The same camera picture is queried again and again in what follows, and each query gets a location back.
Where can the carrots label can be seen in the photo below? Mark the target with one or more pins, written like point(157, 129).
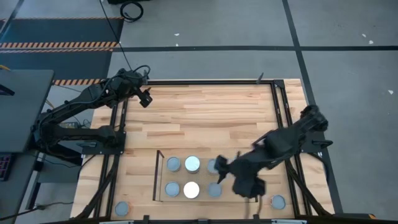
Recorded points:
point(191, 190)

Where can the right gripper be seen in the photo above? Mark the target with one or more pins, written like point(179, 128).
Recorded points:
point(247, 180)

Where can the peas label can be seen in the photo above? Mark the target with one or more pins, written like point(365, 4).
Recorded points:
point(192, 164)

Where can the dark hazard-striped floor mat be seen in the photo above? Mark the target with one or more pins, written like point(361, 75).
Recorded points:
point(62, 31)

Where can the spaghetti sauce label can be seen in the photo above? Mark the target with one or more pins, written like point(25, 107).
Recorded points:
point(211, 166)

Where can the tomato label can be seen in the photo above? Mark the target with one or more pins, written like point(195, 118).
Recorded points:
point(172, 189)

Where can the keyboard with purple keys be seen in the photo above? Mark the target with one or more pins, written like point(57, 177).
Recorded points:
point(4, 168)

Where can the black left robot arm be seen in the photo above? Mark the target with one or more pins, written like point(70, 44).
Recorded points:
point(93, 93)

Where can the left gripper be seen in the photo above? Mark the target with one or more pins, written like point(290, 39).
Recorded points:
point(139, 86)

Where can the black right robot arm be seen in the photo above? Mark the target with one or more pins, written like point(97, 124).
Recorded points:
point(283, 143)

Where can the blue-lidded toy food can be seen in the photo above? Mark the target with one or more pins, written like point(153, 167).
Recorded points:
point(122, 208)

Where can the black aluminium table frame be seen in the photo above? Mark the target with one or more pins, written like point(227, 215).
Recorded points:
point(214, 82)

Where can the short peaches label can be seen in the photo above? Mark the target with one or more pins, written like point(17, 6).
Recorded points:
point(173, 164)

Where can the fruit label can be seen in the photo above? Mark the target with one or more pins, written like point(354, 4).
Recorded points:
point(214, 190)

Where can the dark grey desk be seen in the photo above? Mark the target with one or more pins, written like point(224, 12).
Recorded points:
point(25, 109)

